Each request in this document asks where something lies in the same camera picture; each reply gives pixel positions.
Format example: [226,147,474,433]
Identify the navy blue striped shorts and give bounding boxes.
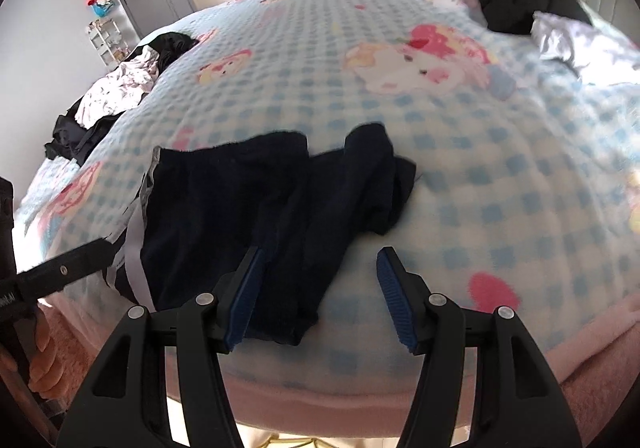
[105,123,416,346]

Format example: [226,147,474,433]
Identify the person's left hand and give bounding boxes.
[27,308,68,399]

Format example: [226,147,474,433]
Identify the silver plastic bag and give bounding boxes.
[530,11,639,86]

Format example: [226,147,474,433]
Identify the white shelf rack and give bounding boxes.
[86,18,129,70]

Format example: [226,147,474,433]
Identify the black garment in pile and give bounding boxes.
[44,32,200,165]

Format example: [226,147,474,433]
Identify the red blue plush toy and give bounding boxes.
[86,0,115,18]

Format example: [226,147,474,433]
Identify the blue checkered cartoon blanket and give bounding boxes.
[15,0,639,423]

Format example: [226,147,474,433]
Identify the pink patterned garment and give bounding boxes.
[75,46,160,129]

